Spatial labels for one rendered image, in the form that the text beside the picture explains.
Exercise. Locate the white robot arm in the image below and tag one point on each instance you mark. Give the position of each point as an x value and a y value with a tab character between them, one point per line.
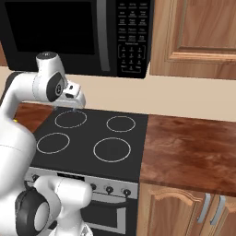
15	147

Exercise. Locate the wooden wall cupboard door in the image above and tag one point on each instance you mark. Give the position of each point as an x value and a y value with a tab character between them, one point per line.
196	37

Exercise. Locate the black hob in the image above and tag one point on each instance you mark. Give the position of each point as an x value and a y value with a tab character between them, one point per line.
92	138

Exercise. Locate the black microwave oven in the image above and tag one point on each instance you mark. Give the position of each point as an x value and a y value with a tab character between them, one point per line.
55	30

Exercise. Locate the small yellow object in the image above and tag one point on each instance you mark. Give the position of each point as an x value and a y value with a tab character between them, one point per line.
14	120

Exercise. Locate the black oven knob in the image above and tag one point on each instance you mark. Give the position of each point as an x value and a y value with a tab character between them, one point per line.
93	186
109	189
35	177
126	192

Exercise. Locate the silver oven door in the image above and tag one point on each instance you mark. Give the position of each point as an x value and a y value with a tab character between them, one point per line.
109	216

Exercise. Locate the silver oven control panel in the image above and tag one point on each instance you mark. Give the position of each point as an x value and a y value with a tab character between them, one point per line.
120	185

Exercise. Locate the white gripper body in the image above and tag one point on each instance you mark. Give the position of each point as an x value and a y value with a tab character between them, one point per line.
72	102

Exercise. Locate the wooden base cupboard door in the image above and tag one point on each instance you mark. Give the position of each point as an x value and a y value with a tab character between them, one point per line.
226	219
172	215

